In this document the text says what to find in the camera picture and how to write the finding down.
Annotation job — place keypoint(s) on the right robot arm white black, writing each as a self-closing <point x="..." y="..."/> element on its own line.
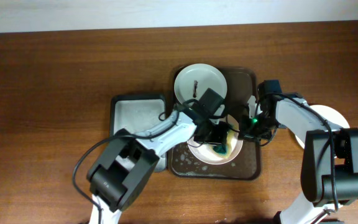
<point x="329" y="170"/>

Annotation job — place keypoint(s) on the large brown serving tray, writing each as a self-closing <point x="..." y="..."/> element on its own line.
<point x="246" y="163"/>

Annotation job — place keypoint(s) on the pink white plate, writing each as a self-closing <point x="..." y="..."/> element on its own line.
<point x="203" y="152"/>

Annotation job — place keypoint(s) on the green yellow sponge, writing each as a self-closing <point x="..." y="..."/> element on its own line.
<point x="225" y="150"/>

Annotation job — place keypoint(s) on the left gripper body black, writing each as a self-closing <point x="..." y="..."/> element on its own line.
<point x="211" y="133"/>

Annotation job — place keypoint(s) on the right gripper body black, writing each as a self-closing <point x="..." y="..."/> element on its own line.
<point x="258" y="127"/>

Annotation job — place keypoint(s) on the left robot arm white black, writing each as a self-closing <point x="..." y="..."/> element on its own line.
<point x="121" y="172"/>

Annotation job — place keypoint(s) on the small black soapy tray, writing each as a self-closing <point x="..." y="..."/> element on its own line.
<point x="135" y="112"/>

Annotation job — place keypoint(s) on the pale green plate top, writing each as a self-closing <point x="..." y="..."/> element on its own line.
<point x="193" y="80"/>

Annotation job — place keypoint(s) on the white plate front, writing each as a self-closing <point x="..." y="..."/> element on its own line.
<point x="331" y="118"/>

